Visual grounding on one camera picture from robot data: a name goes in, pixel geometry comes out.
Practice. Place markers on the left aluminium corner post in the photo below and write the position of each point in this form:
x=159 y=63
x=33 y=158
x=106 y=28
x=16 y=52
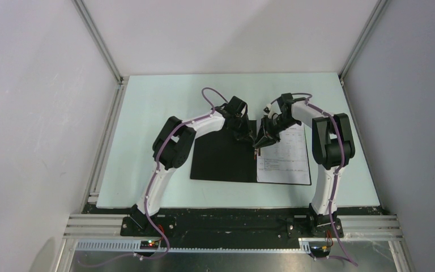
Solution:
x=97 y=38

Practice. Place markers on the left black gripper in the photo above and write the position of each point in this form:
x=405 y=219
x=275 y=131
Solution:
x=246 y=135

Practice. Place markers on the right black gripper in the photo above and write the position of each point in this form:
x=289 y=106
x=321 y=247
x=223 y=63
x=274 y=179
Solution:
x=261 y=140

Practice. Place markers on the white table form sheet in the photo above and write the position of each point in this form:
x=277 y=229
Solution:
x=285 y=162

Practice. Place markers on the controller board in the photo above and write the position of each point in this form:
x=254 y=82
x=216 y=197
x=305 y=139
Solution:
x=149 y=244
x=319 y=252

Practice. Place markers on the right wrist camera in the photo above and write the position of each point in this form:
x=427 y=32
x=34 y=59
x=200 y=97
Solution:
x=272 y=109

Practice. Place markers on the red and black folder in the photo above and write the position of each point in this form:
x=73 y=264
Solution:
x=217 y=156

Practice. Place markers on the aluminium corner post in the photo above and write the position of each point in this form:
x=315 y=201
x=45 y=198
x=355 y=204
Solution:
x=371 y=23
x=97 y=38

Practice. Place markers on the right aluminium corner post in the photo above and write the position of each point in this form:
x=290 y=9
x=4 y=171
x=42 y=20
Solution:
x=371 y=23

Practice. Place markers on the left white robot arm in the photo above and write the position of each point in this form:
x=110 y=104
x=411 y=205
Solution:
x=172 y=146

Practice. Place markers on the aluminium frame rail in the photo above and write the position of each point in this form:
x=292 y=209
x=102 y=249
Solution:
x=387 y=254

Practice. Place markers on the right controller board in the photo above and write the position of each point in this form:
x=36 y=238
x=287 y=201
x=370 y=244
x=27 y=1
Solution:
x=319 y=252

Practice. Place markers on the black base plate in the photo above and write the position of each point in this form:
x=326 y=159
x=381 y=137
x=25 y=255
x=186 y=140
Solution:
x=225 y=230

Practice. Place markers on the left controller board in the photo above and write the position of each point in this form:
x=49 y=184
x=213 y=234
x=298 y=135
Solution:
x=149 y=244

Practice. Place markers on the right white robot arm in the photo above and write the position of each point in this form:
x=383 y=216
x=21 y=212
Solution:
x=332 y=148

